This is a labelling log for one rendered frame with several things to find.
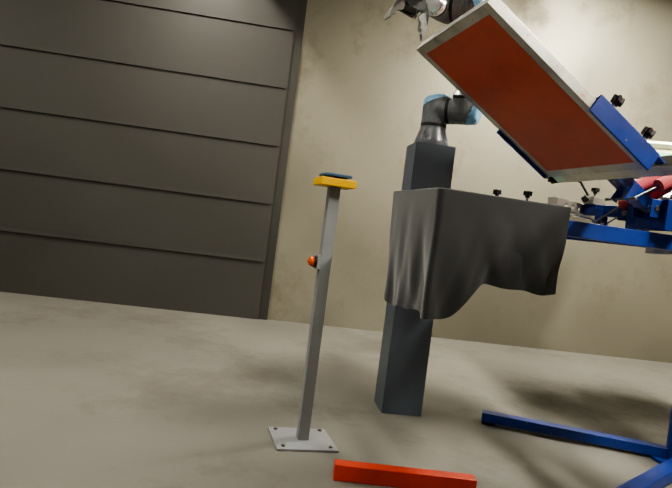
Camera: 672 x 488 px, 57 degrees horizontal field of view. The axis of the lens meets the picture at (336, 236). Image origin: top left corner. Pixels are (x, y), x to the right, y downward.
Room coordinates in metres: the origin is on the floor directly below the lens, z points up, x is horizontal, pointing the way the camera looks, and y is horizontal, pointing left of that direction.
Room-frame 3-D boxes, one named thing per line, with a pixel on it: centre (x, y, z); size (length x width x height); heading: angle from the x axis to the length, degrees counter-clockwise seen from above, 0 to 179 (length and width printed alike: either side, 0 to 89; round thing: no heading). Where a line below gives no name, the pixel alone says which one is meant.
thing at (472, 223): (2.03, -0.55, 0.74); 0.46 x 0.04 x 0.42; 105
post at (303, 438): (2.22, 0.03, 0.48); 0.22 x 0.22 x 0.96; 15
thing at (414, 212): (2.17, -0.27, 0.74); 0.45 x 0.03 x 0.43; 15
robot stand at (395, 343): (2.78, -0.37, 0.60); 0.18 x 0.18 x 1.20; 7
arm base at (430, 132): (2.78, -0.37, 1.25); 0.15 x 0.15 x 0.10
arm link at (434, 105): (2.78, -0.38, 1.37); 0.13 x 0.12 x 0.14; 63
